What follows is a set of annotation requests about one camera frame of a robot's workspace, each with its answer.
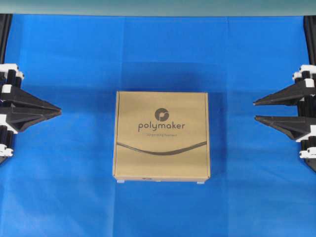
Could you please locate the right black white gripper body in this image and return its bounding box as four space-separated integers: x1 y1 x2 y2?
293 64 316 159

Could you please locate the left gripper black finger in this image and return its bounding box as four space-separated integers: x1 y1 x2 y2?
1 84 61 113
4 103 61 134

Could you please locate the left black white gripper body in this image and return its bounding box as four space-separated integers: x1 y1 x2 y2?
0 64 24 164

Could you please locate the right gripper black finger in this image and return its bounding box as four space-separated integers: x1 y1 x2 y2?
254 79 316 106
255 116 316 142

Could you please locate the brown polymaker cardboard box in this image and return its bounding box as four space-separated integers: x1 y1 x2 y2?
113 91 211 183

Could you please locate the blue table cloth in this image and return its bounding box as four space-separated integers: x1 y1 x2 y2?
0 15 316 237

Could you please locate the right black frame post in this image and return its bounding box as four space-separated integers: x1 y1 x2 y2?
304 15 316 65

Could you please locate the black frame post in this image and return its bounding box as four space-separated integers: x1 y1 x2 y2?
0 14 13 64
304 15 316 65

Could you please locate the left black frame post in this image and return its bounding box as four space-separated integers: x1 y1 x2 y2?
0 14 13 64

